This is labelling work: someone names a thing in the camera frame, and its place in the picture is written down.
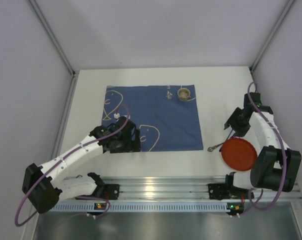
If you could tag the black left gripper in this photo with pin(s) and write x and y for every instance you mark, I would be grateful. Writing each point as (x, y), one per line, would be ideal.
(132, 137)

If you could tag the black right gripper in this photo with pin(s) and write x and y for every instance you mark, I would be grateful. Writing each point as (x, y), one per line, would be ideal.
(232, 121)

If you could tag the orange plastic plate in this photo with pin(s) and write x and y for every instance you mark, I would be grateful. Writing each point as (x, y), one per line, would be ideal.
(239, 154)

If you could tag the blue cloth placemat gold print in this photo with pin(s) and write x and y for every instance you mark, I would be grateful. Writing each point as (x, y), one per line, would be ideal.
(166, 123)

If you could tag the speckled ceramic cup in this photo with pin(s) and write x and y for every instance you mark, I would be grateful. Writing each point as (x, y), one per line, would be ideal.
(183, 94)

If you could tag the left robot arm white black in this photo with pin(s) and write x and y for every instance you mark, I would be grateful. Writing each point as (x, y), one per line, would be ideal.
(48, 184)

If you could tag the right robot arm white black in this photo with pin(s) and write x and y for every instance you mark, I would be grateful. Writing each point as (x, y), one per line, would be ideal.
(277, 164)

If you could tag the blue metal spoon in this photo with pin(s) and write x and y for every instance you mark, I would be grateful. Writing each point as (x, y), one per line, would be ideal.
(230, 134)

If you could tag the iridescent purple fork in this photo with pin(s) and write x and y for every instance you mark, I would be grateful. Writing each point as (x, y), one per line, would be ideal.
(212, 148)

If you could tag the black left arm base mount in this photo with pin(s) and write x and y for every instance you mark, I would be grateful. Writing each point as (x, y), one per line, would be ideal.
(103, 190)

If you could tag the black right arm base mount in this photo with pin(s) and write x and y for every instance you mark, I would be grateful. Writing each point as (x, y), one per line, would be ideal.
(227, 190)

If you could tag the aluminium front rail base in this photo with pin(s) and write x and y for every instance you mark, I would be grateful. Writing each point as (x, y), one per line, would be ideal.
(164, 188)

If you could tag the slotted grey cable duct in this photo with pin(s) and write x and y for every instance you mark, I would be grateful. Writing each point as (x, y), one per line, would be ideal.
(146, 207)

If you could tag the aluminium frame rail right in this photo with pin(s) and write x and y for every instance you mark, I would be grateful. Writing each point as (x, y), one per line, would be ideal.
(284, 13)

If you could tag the aluminium frame rail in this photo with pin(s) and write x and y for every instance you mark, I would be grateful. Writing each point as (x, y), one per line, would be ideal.
(284, 13)
(51, 35)

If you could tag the aluminium frame rail left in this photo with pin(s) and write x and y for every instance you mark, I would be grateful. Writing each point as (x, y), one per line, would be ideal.
(51, 35)

